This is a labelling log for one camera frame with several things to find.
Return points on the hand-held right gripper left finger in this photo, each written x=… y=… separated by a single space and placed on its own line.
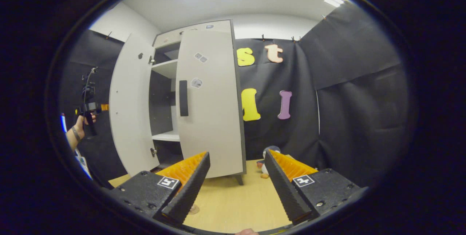
x=187 y=191

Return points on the small ceiling light panel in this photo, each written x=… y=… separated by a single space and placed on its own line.
x=334 y=0

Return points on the penguin plush toy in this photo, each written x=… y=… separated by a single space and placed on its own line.
x=263 y=170

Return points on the grey wristband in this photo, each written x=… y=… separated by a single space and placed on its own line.
x=76 y=134

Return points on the person's white blue clothing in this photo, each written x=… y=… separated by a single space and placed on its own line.
x=82 y=162

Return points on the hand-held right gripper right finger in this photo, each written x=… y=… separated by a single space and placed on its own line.
x=285 y=191

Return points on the grey cabinet door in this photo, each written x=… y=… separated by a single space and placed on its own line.
x=214 y=126
x=129 y=111

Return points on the grey open cabinet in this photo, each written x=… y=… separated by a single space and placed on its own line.
x=162 y=100

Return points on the black backdrop cloth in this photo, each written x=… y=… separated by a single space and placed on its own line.
x=346 y=118

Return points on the grey cabinet drawer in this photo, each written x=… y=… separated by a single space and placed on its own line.
x=171 y=38

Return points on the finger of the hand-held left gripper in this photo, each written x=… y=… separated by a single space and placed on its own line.
x=105 y=107

